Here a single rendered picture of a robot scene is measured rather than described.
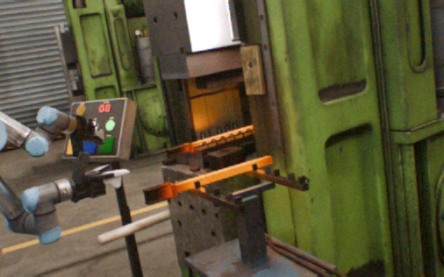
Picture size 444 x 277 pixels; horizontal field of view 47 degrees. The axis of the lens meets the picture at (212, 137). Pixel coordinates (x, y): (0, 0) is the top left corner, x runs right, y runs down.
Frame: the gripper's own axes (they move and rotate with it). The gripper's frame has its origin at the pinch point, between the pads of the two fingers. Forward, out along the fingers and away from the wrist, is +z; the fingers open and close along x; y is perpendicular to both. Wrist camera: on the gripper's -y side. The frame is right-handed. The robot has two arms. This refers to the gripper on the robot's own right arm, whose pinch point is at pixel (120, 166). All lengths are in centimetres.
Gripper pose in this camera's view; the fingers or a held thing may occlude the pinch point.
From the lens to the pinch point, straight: 187.6
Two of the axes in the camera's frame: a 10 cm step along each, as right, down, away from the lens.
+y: 1.5, 9.7, 1.9
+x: 5.9, 0.7, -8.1
